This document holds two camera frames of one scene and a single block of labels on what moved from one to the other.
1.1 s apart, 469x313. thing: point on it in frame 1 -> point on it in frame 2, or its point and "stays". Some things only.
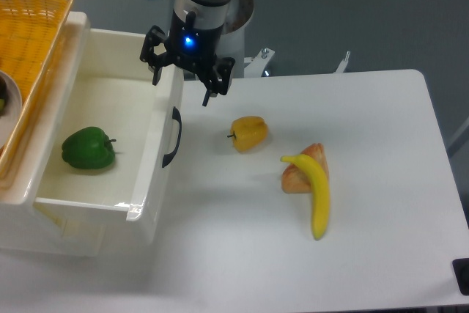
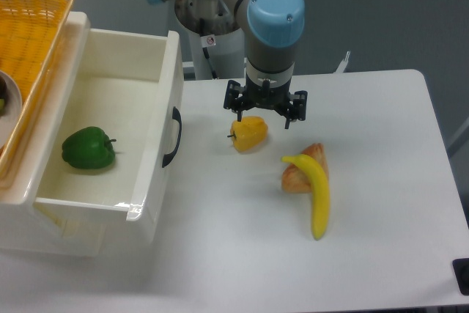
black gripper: (192, 43) -> (278, 97)
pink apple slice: (294, 179) stays
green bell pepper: (89, 147) stays
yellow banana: (320, 191) stays
